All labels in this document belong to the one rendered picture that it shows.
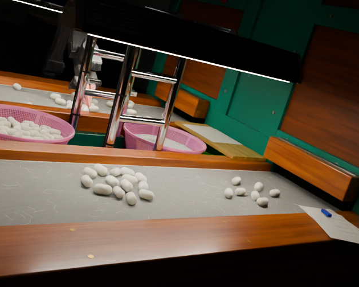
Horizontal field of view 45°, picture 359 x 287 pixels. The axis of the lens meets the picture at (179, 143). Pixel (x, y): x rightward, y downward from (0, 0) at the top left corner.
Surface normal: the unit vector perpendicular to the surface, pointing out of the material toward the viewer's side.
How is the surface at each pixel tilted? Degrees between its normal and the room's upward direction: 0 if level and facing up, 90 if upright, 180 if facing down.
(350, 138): 90
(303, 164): 90
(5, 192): 0
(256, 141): 90
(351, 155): 90
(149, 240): 0
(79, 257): 0
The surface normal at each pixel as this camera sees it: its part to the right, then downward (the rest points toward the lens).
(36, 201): 0.27, -0.93
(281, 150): -0.80, -0.07
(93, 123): 0.54, 0.37
